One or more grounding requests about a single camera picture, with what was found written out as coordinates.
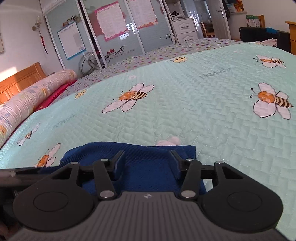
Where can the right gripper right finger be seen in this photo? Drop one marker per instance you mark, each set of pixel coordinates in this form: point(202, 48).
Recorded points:
point(187, 173)

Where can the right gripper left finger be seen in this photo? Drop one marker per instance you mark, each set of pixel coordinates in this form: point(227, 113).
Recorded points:
point(106, 171)

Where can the blue knit sweater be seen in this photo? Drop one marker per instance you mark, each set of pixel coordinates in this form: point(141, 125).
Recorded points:
point(146, 169)

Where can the white clothes on chair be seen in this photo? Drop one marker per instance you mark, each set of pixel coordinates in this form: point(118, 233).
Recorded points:
point(269, 42)

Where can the rolled floral duvet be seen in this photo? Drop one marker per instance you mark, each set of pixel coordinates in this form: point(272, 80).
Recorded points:
point(22, 105)

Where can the mint bee-print quilt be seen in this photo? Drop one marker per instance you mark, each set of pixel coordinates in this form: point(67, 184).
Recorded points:
point(204, 99)

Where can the red pillow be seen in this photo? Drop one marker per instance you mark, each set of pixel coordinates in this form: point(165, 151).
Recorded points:
point(53, 96)

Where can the wooden headboard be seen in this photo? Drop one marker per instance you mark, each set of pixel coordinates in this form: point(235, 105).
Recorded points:
point(14, 84)

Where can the white electric fan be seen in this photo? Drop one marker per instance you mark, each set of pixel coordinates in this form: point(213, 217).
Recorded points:
point(88, 63)

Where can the sliding glass wardrobe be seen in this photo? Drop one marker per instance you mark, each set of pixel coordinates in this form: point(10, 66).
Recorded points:
point(112, 30)

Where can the white drawer cabinet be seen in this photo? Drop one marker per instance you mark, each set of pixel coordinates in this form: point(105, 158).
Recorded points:
point(185, 30)

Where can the black sofa chair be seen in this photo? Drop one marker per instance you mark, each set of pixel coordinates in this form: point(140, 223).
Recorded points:
point(249, 34)

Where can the white door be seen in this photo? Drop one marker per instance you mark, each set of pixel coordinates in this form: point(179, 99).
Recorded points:
point(219, 19)

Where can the green white box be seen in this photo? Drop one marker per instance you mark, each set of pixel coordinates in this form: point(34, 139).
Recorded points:
point(253, 21)

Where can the wooden desk with drawers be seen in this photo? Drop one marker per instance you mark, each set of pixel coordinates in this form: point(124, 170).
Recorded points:
point(292, 28)

